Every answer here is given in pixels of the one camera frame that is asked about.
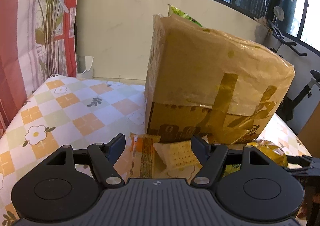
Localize yellow clear candy packet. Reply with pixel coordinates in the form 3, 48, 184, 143
223, 140, 288, 177

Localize cracker packet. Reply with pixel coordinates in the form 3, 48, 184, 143
153, 140, 200, 171

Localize orange wafer snack packet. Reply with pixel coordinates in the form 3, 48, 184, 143
128, 133, 161, 179

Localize green vegetable chips bag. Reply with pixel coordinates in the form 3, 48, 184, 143
168, 4, 202, 27

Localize black exercise bike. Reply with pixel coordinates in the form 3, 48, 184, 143
267, 19, 320, 123

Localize floral checkered tablecloth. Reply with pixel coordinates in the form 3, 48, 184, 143
1, 75, 304, 225

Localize plastic-lined cardboard box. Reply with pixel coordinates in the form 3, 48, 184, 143
145, 15, 295, 144

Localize small white box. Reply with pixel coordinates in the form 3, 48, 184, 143
77, 55, 94, 79

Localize pink bamboo print curtain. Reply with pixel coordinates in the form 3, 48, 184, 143
1, 0, 77, 132

